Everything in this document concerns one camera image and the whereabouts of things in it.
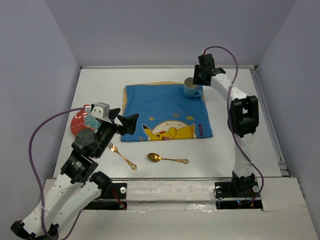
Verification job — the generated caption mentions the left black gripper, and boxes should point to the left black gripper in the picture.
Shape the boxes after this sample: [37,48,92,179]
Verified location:
[94,107,140,157]

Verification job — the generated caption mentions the blue mug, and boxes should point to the blue mug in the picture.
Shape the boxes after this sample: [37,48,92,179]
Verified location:
[183,77,203,98]

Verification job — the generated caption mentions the gold fork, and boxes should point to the gold fork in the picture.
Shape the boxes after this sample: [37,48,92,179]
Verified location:
[107,142,138,170]

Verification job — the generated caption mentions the red and teal plate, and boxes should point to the red and teal plate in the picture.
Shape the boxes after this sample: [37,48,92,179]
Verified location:
[70,110,100,136]

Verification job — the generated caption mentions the blue pikachu placemat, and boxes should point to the blue pikachu placemat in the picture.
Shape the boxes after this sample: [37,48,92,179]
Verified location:
[120,83,213,143]

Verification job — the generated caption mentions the gold spoon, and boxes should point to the gold spoon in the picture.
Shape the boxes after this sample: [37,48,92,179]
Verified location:
[147,153,190,164]

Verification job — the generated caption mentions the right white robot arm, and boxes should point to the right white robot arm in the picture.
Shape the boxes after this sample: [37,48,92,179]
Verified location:
[193,53,260,200]

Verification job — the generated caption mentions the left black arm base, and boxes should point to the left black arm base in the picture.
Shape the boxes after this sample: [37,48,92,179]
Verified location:
[84,181,128,211]

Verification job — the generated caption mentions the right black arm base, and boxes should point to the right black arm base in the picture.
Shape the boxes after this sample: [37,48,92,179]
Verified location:
[213,181,263,210]

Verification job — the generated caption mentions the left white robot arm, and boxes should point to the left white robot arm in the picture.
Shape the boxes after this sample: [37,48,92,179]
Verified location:
[10,102,139,240]

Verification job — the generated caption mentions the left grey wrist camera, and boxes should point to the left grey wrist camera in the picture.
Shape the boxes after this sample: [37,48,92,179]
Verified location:
[84,102,110,120]

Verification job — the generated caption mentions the metal table rail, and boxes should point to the metal table rail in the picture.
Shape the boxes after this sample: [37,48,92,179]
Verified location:
[79,64,291,178]

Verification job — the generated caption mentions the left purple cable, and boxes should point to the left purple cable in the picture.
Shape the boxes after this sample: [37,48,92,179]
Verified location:
[28,106,126,240]

